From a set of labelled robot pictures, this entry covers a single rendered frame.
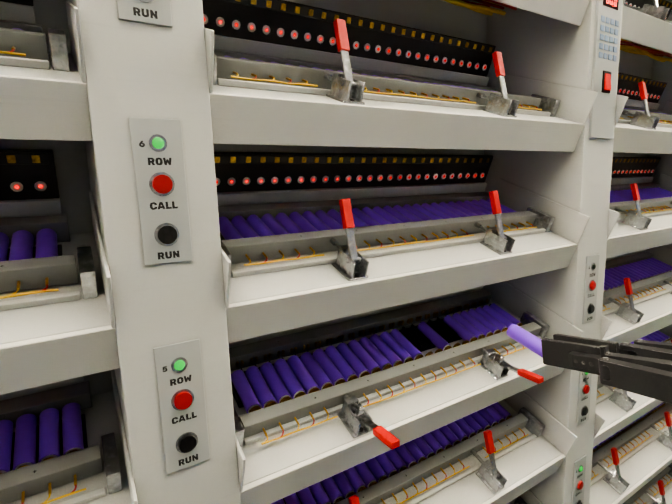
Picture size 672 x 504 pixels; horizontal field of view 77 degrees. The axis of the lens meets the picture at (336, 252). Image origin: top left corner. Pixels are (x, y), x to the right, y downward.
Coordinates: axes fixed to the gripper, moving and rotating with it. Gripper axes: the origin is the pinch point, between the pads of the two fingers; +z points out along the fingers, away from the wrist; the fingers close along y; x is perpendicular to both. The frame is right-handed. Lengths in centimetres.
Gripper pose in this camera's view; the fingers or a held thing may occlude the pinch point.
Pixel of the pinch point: (579, 353)
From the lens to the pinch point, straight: 56.3
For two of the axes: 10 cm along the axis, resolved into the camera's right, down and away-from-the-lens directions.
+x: 1.1, 9.9, 0.4
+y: -8.4, 1.1, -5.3
